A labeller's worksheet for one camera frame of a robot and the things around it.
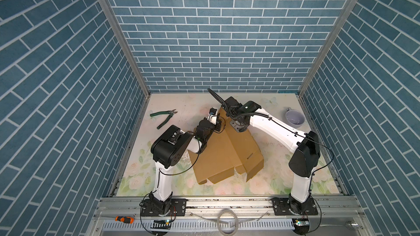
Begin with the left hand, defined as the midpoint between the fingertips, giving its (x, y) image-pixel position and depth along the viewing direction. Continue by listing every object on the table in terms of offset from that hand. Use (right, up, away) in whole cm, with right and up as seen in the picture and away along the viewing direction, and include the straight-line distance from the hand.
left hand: (219, 114), depth 95 cm
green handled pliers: (-33, 0, +13) cm, 35 cm away
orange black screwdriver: (-40, -44, -26) cm, 65 cm away
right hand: (+10, -3, -10) cm, 15 cm away
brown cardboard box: (+4, -20, -4) cm, 21 cm away
